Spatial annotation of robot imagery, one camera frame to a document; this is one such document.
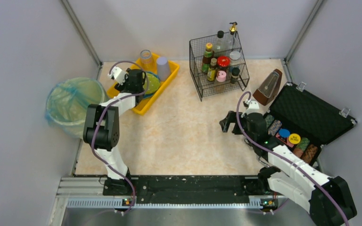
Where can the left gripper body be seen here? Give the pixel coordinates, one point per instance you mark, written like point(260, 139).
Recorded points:
point(138, 86)

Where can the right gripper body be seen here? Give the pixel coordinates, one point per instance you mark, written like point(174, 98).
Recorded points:
point(235, 124)

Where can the blue dotted plate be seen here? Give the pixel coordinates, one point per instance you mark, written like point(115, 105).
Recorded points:
point(151, 94)

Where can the pink transparent cup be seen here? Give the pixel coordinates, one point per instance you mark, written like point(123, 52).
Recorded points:
point(149, 64)

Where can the blue transparent cup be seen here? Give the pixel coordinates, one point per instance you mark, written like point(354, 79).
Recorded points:
point(145, 54)

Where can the purple plastic cup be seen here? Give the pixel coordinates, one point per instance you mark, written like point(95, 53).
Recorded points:
point(163, 68)

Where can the pink lid spice jar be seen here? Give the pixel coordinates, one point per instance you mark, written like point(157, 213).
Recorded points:
point(221, 76)

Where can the small yellow oil bottle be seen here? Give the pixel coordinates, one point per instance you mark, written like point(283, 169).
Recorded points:
point(211, 74)

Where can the small black lid jar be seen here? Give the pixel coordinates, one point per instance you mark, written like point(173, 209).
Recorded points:
point(234, 75)

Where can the red lid sauce jar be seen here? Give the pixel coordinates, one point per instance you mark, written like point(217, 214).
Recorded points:
point(223, 63)

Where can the silver lid white can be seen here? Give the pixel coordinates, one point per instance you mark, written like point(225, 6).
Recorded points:
point(235, 60)

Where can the yellow cap sauce bottle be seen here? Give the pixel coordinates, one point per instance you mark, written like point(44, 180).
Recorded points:
point(208, 54)

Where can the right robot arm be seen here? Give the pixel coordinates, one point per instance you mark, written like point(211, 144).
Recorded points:
point(293, 177)

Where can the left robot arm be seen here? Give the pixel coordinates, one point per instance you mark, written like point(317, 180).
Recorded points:
point(102, 128)

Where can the brown metronome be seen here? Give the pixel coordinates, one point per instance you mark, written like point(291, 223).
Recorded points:
point(269, 89)

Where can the black poker chip case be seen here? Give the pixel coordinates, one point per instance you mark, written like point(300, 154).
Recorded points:
point(303, 122)

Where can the trash bin with green bag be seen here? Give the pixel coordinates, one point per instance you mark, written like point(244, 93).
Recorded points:
point(67, 104)

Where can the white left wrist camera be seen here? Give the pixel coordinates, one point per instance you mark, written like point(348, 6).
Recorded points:
point(117, 74)

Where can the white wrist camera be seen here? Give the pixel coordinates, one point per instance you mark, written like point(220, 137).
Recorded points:
point(117, 74)
point(251, 106)

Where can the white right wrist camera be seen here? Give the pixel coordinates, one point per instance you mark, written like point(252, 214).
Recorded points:
point(251, 106)

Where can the black wire rack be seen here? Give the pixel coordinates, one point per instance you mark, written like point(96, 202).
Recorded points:
point(203, 86)

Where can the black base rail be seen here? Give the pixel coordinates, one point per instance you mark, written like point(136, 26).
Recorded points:
point(264, 191)

